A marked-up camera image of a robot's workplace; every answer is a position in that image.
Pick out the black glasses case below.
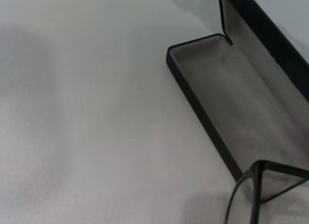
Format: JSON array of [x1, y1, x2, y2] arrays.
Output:
[[166, 0, 309, 182]]

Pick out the black glasses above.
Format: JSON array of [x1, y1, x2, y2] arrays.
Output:
[[225, 159, 309, 224]]

